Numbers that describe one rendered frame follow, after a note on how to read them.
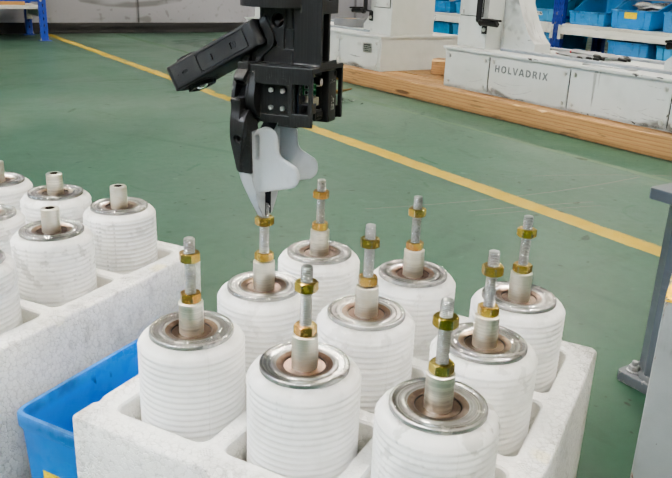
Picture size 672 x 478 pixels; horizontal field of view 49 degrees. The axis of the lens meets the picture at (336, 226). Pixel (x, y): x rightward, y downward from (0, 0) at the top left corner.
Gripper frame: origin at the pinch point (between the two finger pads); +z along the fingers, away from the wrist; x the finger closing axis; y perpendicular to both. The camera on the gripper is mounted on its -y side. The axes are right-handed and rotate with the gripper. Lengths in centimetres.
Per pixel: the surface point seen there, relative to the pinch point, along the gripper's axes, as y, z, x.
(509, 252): 12, 35, 92
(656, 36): 33, 13, 543
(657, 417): 39.3, 14.1, 0.6
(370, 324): 13.7, 9.1, -3.6
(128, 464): -2.1, 19.0, -19.4
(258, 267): 0.6, 6.7, -1.1
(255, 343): 2.1, 13.4, -4.5
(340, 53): -132, 21, 339
